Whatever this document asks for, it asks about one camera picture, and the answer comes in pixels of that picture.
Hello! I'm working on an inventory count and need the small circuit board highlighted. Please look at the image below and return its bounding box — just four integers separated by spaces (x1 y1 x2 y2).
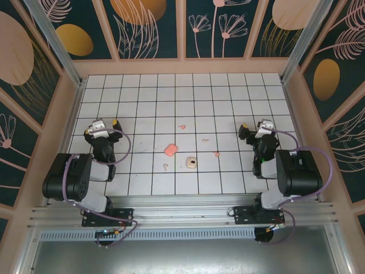
95 228 123 239

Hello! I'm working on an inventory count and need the grey metal sheet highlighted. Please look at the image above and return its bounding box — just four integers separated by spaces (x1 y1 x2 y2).
28 239 343 274

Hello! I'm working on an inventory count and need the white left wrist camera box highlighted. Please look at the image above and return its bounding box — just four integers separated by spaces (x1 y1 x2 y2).
87 119 108 135

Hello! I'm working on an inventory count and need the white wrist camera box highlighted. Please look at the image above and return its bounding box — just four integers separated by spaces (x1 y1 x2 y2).
87 119 108 135
256 119 274 139

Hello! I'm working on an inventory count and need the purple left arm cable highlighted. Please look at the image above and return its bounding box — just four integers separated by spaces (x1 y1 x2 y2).
63 128 140 248

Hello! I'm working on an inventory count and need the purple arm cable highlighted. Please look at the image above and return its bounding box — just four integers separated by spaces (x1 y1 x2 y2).
265 128 334 245
63 128 140 248

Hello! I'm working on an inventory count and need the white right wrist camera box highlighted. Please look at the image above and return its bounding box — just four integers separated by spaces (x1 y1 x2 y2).
256 119 274 139

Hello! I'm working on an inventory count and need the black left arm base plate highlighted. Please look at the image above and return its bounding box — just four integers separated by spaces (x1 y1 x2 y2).
82 207 135 228

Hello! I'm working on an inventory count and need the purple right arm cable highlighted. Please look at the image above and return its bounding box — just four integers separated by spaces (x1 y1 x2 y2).
265 128 334 245

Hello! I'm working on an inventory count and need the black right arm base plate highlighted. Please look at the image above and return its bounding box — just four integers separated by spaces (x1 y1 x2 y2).
233 205 286 226

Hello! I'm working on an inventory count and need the aluminium corner post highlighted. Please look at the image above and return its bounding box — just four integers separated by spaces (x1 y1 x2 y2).
24 0 86 88
281 0 334 82

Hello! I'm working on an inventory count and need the aluminium mounting rail frame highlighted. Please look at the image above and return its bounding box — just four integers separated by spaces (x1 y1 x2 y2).
27 195 340 229

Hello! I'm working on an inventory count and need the grey slotted cable duct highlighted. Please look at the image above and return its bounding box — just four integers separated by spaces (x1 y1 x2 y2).
39 228 257 241

